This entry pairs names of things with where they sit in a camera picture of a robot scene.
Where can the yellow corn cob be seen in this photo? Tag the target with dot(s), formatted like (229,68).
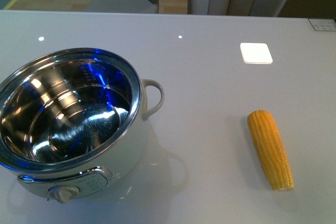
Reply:
(270,150)

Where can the white electric cooking pot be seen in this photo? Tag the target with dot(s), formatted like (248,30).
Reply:
(75,121)

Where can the label sticker on table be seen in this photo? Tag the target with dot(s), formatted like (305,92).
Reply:
(323,24)

